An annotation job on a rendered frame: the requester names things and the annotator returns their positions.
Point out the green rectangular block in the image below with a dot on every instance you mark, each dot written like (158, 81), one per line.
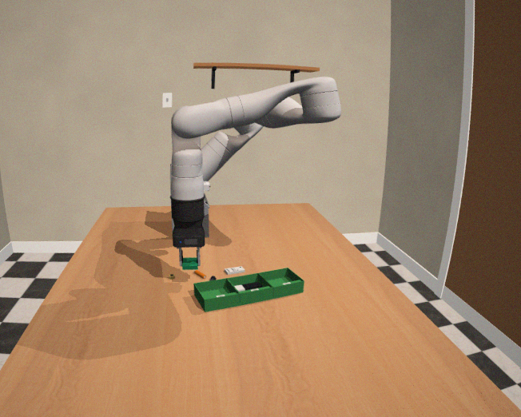
(190, 263)

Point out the green three-compartment bin rack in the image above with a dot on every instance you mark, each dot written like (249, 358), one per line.
(275, 284)

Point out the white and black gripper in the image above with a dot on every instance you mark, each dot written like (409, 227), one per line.
(187, 198)

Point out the white domino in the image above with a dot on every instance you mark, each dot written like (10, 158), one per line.
(235, 270)

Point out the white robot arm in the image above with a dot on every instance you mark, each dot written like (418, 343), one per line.
(319, 98)

